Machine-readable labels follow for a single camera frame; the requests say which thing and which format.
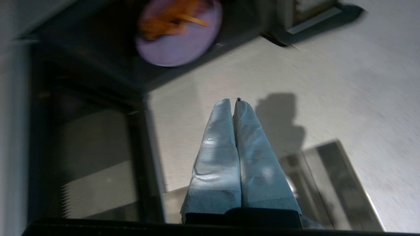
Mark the fried chicken piece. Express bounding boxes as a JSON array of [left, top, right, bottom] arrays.
[[139, 15, 188, 42]]

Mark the purple plate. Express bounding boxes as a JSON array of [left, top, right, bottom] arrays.
[[135, 0, 224, 68]]

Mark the silver Panasonic microwave oven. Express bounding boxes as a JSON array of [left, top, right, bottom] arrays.
[[13, 0, 343, 99]]

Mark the orange french fry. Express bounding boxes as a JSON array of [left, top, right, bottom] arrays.
[[177, 13, 211, 28]]

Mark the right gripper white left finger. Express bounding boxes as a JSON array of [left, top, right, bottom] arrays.
[[180, 98, 242, 217]]

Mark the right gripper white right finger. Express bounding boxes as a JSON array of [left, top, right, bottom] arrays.
[[232, 98, 303, 216]]

